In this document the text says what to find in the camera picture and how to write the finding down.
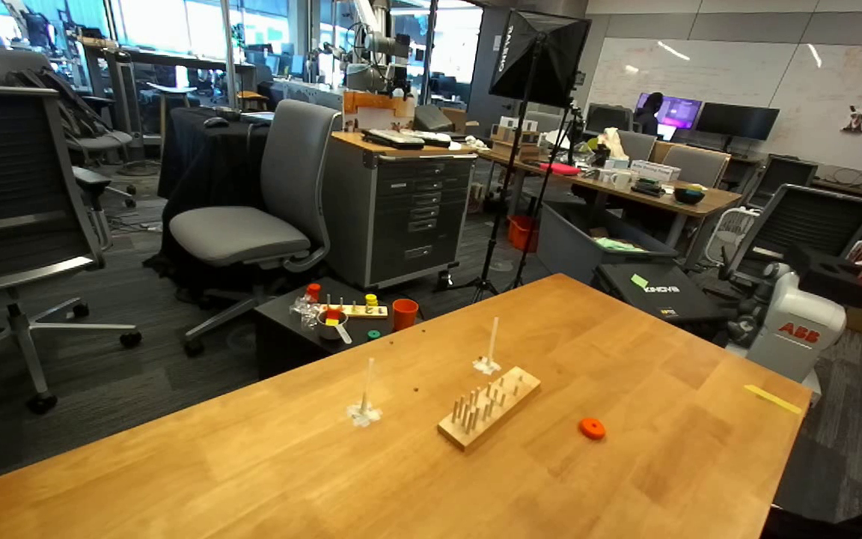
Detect black mesh office chair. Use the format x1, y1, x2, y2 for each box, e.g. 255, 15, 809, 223
0, 86, 140, 414

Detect red bucket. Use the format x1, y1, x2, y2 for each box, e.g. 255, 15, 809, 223
508, 217, 539, 251

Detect yellow tape strip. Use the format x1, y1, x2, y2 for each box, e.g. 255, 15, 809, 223
741, 383, 801, 416

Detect grey drawer cabinet wooden top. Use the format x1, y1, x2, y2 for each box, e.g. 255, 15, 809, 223
324, 133, 476, 289

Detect black monitor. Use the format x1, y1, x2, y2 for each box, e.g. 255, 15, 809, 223
693, 103, 779, 142

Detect clear stand with rod right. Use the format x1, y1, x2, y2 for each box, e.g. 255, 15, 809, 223
473, 319, 503, 377

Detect dark grey bin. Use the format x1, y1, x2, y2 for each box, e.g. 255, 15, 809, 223
539, 200, 735, 338

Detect black softbox light on stand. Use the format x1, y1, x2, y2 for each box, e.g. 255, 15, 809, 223
476, 10, 593, 298

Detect wooden peg board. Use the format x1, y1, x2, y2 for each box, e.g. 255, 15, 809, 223
437, 368, 541, 449

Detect low black table with toys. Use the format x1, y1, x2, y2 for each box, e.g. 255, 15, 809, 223
255, 289, 396, 375

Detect small orange ring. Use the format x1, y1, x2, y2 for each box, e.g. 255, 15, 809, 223
574, 416, 610, 444

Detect grey office chair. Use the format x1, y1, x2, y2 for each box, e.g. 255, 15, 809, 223
168, 100, 337, 357

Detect orange cup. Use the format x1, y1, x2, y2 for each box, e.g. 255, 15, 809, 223
393, 298, 419, 331

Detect white ABB robot base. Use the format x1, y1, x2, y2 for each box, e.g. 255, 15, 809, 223
747, 265, 847, 381

